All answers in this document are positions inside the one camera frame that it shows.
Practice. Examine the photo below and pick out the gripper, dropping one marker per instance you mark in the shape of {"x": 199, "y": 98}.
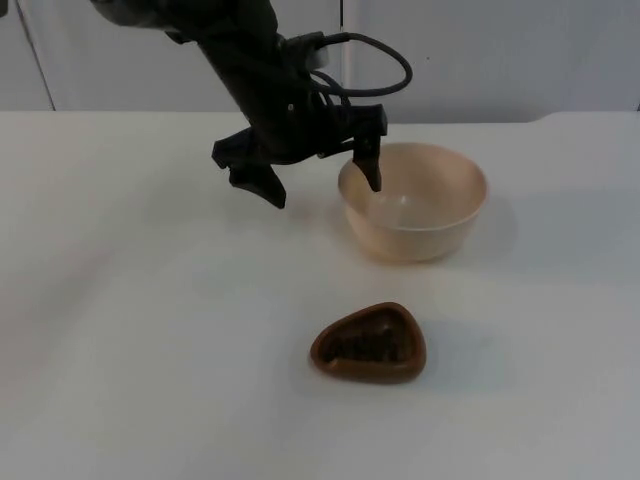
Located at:
{"x": 300, "y": 135}

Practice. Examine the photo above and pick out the pale wooden bowl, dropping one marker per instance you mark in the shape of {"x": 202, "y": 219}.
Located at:
{"x": 415, "y": 245}

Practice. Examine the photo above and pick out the coffee beans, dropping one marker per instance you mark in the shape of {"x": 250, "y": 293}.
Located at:
{"x": 367, "y": 342}

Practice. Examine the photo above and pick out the dark brown wooden cup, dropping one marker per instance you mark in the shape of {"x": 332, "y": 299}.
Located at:
{"x": 365, "y": 371}

